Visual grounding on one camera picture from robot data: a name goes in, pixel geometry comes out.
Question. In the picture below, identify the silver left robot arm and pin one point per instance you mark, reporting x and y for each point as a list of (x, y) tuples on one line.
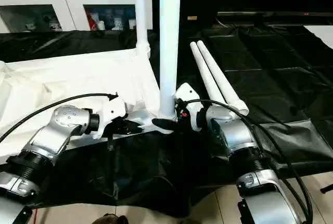
[(47, 138)]

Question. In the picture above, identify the white flat sheet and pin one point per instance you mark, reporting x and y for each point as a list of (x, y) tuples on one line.
[(321, 34)]

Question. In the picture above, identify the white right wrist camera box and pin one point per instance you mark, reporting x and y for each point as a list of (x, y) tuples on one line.
[(190, 96)]

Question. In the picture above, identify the white plastic table top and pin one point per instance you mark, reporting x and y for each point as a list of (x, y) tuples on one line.
[(62, 83)]

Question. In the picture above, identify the white glass-door cabinet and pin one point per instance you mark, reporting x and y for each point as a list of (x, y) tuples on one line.
[(62, 0)]

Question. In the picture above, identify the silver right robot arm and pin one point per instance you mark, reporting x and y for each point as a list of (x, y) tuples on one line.
[(244, 141)]

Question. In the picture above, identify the white plastic table leg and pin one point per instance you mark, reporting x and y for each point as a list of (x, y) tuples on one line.
[(208, 76), (169, 37), (141, 11), (223, 78)]

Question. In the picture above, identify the black table mat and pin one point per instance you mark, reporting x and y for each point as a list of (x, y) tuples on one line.
[(156, 172)]

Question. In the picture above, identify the small yellow label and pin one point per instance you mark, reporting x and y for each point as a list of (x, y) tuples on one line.
[(192, 18)]

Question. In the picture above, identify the dark round robot base part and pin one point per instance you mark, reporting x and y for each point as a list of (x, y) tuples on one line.
[(114, 219)]

